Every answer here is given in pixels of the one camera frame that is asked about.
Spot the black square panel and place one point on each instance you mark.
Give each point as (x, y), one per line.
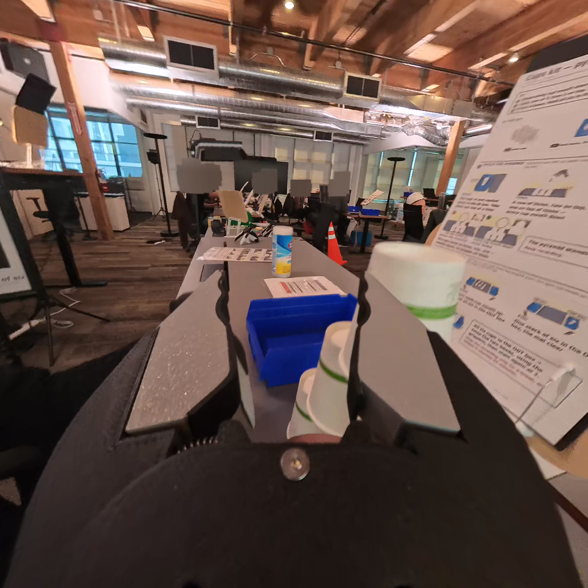
(36, 94)

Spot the black standing desk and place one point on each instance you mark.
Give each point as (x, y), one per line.
(59, 206)

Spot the small blue storage bin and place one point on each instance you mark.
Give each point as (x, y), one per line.
(365, 211)

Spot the framed white poster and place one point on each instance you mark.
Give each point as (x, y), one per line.
(9, 239)

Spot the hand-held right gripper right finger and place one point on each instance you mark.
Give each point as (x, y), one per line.
(395, 367)

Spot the blue plastic bin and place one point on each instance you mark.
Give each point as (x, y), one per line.
(294, 321)

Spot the orange striped traffic cone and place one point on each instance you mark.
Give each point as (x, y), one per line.
(334, 248)

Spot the black monitor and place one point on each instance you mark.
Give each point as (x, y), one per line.
(242, 172)

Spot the black wall speaker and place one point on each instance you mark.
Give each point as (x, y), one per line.
(23, 59)

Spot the printed paper sheet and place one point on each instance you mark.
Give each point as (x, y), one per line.
(239, 254)

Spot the brown desk black legs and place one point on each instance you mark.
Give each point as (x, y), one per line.
(367, 218)

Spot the white paper cup green band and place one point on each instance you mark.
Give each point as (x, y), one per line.
(301, 395)
(333, 395)
(413, 275)

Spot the instruction sheet on stand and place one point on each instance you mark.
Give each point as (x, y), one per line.
(569, 464)

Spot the tan wooden board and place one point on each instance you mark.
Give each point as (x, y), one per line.
(234, 206)

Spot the silver air duct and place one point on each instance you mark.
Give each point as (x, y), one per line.
(275, 76)

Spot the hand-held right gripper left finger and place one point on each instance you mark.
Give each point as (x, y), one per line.
(183, 358)

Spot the blue floor container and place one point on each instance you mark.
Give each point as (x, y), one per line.
(360, 238)

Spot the wooden column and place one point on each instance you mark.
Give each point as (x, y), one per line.
(80, 138)
(452, 156)

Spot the black floor lamp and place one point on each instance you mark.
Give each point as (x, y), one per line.
(160, 183)
(390, 197)

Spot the brown cardboard sheet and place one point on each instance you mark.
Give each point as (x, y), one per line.
(30, 126)

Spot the white wipes canister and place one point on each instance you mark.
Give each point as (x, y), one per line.
(281, 252)

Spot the white cabinet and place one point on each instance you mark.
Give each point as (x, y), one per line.
(108, 211)

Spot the printed instruction sheet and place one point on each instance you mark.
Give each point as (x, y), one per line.
(519, 229)

